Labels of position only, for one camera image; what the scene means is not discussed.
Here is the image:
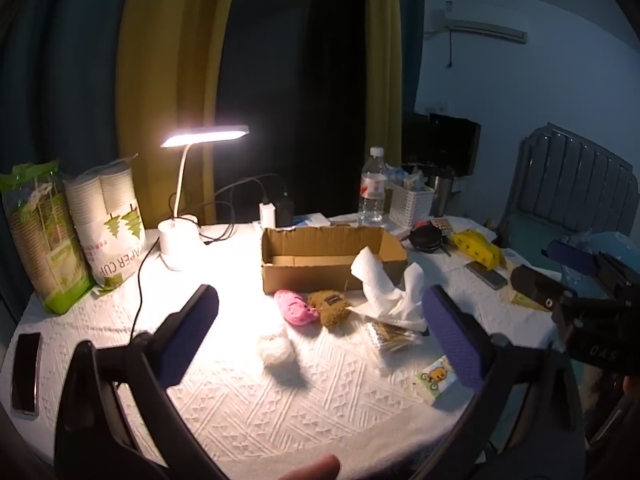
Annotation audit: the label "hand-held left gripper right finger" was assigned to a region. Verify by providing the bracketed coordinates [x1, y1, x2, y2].
[415, 284, 586, 480]

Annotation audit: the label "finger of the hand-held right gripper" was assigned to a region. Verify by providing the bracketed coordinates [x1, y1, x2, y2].
[510, 264, 568, 312]
[541, 239, 603, 280]

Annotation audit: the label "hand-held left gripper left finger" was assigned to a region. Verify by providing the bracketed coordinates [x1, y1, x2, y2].
[54, 284, 221, 480]

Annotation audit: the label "small cartoon print packet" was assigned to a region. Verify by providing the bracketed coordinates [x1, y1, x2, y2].
[416, 356, 456, 403]

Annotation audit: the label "clear plastic packet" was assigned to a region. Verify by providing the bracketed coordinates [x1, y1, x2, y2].
[367, 321, 423, 356]

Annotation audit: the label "white paper towel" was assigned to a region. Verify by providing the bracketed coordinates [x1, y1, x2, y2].
[350, 247, 430, 333]

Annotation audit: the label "white fluffy ball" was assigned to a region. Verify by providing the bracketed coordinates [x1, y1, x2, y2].
[257, 327, 292, 368]

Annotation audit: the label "pink plush toy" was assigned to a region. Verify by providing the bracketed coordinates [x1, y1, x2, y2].
[274, 289, 318, 326]

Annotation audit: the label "brown plush toy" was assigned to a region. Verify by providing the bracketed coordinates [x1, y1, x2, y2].
[306, 290, 352, 331]

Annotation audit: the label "cardboard box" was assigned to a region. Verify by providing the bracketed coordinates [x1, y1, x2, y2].
[261, 226, 408, 296]

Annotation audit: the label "person's left hand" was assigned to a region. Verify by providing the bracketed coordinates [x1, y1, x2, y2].
[277, 455, 342, 480]

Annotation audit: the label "pale yellow packet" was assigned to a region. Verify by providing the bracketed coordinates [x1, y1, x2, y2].
[509, 290, 551, 312]

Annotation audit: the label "teal seat cushion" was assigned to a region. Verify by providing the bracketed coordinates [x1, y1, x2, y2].
[504, 217, 571, 258]

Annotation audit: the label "grey smartphone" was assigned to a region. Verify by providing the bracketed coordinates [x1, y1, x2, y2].
[465, 261, 508, 291]

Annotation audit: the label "grey fuzzy cloth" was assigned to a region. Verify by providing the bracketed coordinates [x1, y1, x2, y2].
[582, 365, 610, 413]

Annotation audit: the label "yellow plastic bag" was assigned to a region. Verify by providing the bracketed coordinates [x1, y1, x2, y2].
[451, 230, 506, 267]

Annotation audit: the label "grey slatted chair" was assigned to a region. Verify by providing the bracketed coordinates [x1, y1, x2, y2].
[500, 122, 640, 261]

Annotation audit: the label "white desk lamp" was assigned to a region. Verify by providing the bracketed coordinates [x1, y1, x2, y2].
[159, 125, 250, 272]

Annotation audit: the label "black pouch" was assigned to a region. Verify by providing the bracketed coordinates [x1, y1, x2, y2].
[410, 225, 446, 253]

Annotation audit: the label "steel thermos mug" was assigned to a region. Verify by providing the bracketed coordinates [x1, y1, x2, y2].
[432, 169, 455, 217]

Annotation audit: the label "white woven basket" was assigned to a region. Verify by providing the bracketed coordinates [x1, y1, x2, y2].
[387, 180, 435, 228]

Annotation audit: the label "white paper cup pack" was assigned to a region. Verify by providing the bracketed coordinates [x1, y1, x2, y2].
[65, 157, 147, 293]

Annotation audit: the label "black smartphone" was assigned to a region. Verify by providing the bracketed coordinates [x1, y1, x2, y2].
[11, 332, 43, 418]

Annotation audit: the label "black power adapter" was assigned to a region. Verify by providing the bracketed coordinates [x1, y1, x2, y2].
[276, 192, 295, 227]

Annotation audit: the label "clear water bottle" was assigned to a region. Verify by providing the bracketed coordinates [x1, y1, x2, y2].
[357, 147, 387, 226]

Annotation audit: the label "black monitor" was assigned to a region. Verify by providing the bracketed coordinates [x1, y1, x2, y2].
[402, 112, 482, 177]

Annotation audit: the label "green paper cup pack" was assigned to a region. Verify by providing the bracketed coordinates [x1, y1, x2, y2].
[0, 160, 93, 316]

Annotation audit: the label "assorted small packets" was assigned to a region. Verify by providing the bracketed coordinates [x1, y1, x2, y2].
[387, 165, 426, 192]

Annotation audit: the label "white air conditioner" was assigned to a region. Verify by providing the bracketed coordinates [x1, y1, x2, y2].
[422, 0, 528, 45]

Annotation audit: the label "narrow yellow curtain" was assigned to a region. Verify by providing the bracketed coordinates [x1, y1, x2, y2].
[367, 0, 404, 167]

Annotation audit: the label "narrow teal curtain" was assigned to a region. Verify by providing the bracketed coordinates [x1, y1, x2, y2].
[400, 0, 426, 116]

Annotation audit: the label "dark window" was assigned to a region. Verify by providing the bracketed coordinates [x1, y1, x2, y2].
[215, 0, 372, 222]

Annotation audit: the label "wide yellow curtain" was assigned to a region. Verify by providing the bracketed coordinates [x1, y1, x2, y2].
[116, 0, 241, 226]

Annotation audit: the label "wide teal curtain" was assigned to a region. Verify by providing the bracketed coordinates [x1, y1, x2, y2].
[0, 0, 146, 321]

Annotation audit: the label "black lamp cable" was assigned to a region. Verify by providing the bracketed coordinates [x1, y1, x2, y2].
[129, 242, 162, 346]

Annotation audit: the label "black charger cables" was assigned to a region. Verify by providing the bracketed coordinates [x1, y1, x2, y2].
[200, 174, 288, 247]

